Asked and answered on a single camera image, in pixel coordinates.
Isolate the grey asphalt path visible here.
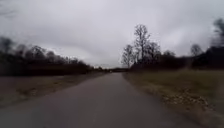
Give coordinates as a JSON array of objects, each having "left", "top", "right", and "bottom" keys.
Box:
[{"left": 0, "top": 72, "right": 205, "bottom": 128}]

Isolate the dark wood of trees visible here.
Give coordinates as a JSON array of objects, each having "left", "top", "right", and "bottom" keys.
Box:
[{"left": 119, "top": 18, "right": 224, "bottom": 72}]

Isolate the green grass field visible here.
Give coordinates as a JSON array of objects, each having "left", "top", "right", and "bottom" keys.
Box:
[{"left": 122, "top": 68, "right": 224, "bottom": 128}]

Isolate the row of bare trees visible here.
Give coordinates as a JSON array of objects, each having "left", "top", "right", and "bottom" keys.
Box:
[{"left": 0, "top": 35, "right": 104, "bottom": 77}]

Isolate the brownish grass verge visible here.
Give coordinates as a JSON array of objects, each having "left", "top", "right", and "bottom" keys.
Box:
[{"left": 0, "top": 72, "right": 108, "bottom": 109}]

